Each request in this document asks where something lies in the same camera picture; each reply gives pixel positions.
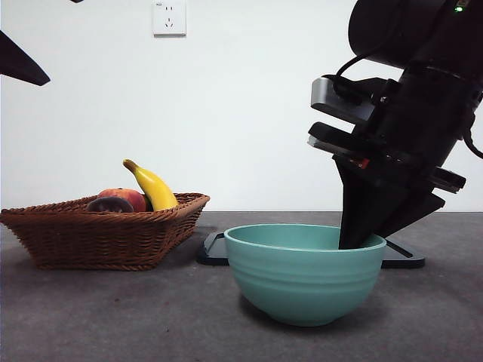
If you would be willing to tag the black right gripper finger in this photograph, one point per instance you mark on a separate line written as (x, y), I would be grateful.
(403, 207)
(354, 203)

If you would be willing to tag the teal ribbed bowl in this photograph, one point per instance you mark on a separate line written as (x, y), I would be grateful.
(305, 283)

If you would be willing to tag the dark red plum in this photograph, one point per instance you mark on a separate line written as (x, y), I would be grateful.
(109, 205)

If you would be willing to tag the dark green rectangular tray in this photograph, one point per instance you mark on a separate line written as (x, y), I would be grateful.
(213, 252)

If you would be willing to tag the red orange peach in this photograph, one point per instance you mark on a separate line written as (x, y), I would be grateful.
(132, 198)

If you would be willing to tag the yellow banana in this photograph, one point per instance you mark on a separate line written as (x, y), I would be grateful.
(156, 188)

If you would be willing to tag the brown wicker basket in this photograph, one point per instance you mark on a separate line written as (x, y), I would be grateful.
(98, 241)

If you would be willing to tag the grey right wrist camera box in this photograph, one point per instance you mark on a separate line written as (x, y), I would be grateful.
(324, 94)

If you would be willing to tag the white wall socket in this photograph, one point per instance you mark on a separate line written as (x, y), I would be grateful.
(170, 19)

